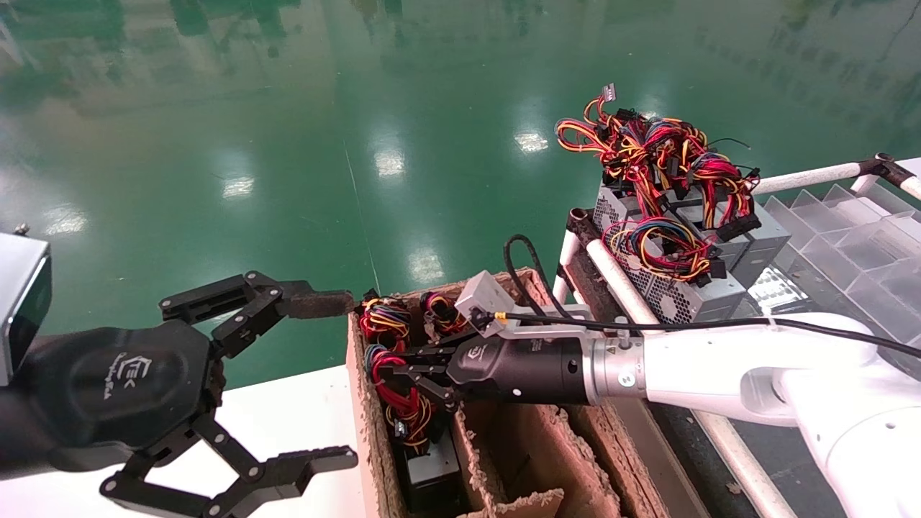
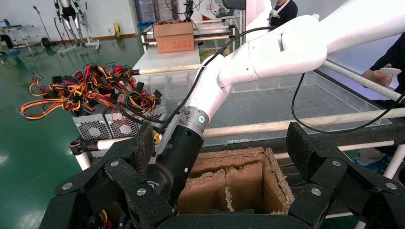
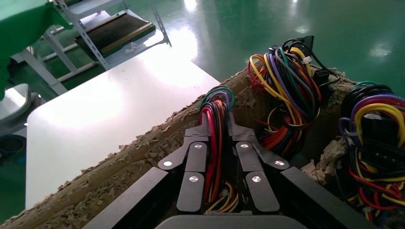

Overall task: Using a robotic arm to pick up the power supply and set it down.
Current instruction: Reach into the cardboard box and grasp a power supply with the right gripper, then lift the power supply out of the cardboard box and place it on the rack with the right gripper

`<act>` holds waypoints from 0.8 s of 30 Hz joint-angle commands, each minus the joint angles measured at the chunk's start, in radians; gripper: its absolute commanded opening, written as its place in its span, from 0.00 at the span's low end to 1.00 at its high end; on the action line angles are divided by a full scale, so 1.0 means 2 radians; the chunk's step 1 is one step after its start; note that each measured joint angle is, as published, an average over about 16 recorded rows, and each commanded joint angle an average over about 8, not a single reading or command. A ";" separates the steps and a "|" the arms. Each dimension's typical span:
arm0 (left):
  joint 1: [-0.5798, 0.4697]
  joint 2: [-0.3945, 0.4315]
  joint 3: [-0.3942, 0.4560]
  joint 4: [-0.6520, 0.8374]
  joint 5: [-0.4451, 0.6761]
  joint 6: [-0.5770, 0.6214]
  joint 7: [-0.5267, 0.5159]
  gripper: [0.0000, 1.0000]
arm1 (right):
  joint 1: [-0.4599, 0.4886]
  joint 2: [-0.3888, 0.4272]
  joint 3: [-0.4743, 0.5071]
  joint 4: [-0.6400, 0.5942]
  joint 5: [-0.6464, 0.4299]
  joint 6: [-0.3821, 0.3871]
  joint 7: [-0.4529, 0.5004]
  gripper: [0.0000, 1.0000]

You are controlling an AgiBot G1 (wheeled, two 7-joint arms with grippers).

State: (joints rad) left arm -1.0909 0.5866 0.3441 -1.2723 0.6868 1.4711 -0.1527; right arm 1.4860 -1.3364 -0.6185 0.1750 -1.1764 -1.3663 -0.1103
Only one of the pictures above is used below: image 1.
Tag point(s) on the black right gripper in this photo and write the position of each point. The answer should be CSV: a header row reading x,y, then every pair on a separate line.
x,y
518,370

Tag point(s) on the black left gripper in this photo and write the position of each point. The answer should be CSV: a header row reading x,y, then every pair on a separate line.
x,y
122,388

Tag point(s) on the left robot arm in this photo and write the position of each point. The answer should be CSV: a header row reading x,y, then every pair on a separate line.
x,y
14,439

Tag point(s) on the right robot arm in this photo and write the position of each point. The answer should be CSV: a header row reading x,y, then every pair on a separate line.
x,y
719,367

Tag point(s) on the brown cardboard divider box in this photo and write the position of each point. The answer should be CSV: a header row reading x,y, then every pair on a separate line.
x,y
540,446

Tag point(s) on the grey mesh power supply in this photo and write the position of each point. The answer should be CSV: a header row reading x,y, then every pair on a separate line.
x,y
647,280

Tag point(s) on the grey power supply, red bundle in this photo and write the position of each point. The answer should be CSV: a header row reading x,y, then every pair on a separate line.
x,y
763,241

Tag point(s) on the clear plastic divider tray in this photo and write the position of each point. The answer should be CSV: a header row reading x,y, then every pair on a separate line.
x,y
827,230

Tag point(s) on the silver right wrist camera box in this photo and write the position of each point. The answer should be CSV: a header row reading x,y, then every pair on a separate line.
x,y
483,295

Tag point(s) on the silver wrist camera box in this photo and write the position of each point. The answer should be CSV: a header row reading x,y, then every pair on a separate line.
x,y
18,302
483,295

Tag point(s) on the white pipe rack frame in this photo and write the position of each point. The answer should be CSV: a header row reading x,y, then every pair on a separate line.
x,y
608,265

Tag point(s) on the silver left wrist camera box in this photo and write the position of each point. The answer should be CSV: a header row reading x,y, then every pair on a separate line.
x,y
18,302

